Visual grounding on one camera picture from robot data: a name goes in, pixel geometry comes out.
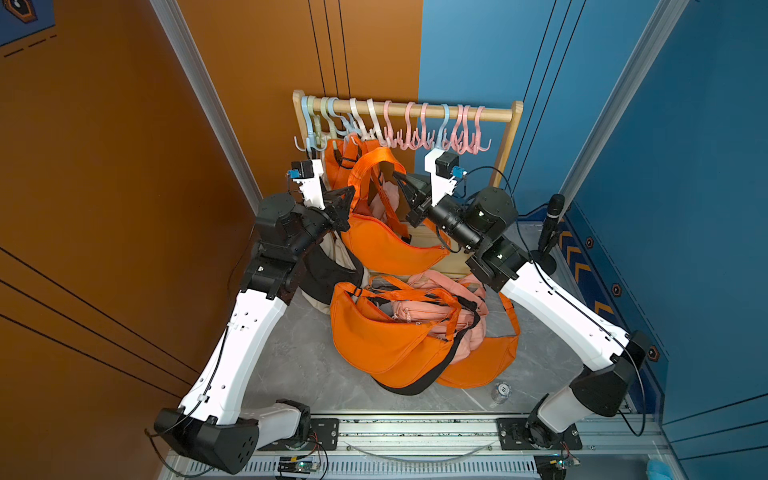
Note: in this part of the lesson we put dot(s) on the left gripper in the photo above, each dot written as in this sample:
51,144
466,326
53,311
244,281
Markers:
337,213

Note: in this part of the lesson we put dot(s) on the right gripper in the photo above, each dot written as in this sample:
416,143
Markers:
418,183

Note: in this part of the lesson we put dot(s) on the red-orange sling bag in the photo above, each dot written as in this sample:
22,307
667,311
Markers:
341,156

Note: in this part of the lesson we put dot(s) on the pink crescent sling bag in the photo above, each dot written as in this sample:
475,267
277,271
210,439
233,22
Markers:
467,287

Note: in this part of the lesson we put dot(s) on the large orange crescent bag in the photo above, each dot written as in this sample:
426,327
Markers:
356,332

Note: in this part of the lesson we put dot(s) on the black and orange sling bag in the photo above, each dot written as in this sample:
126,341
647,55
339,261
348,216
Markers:
417,359

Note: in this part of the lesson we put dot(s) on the orange crescent sling bag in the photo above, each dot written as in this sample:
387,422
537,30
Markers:
487,357

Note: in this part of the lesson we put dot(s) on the black crescent sling bag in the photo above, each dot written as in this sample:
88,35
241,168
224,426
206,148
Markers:
322,274

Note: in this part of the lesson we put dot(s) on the pink rectangular waist bag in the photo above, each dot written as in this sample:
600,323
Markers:
420,312

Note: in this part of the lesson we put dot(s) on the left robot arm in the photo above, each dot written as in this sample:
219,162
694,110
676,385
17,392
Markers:
207,426

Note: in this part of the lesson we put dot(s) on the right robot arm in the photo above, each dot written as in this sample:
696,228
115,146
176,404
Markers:
612,357

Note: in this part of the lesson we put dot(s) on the wooden garment rack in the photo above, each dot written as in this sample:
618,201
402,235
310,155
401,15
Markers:
408,127

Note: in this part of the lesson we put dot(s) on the black microphone on stand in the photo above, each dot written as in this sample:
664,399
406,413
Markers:
548,236

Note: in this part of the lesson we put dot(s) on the green circuit board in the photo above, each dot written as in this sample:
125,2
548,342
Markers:
294,468

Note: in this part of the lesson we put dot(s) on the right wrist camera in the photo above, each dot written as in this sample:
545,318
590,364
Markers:
445,172

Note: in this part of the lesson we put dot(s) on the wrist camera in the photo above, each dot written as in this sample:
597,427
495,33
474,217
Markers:
445,172
307,174

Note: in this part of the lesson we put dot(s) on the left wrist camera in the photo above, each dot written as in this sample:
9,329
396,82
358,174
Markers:
307,174

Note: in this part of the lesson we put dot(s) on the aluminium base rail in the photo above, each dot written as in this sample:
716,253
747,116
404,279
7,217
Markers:
455,446

